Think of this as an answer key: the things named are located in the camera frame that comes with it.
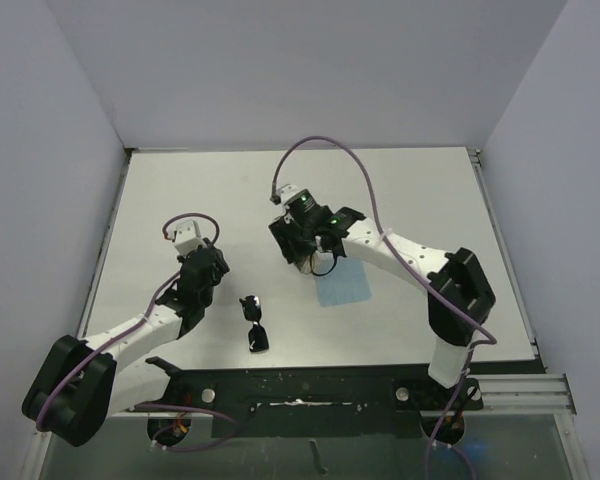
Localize aluminium rail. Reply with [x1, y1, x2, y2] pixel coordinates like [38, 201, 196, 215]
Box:
[38, 372, 579, 419]

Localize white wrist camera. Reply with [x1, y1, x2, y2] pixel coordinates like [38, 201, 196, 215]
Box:
[173, 219, 204, 256]
[270, 184, 301, 205]

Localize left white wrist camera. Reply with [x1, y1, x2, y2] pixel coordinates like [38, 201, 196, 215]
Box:
[173, 219, 204, 256]

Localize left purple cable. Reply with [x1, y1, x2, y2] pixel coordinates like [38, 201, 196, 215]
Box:
[34, 213, 241, 454]

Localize purple cable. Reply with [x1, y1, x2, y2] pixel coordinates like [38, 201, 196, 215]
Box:
[270, 135, 497, 480]
[34, 213, 241, 454]

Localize blue cleaning cloth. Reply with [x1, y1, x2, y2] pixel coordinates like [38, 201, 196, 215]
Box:
[314, 259, 372, 307]

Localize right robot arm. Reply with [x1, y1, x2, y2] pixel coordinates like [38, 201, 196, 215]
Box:
[269, 184, 496, 409]

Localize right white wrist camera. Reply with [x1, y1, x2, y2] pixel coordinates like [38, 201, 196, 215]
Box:
[270, 184, 301, 205]

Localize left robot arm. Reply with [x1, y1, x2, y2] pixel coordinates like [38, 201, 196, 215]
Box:
[22, 241, 229, 446]

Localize black sunglasses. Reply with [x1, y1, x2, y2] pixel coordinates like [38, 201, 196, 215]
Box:
[239, 295, 269, 354]

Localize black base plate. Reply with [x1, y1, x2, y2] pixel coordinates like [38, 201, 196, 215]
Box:
[146, 356, 483, 438]

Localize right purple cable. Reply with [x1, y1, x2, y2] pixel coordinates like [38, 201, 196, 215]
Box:
[270, 135, 497, 480]

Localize map print glasses case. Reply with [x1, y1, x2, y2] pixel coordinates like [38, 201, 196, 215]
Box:
[299, 251, 333, 276]

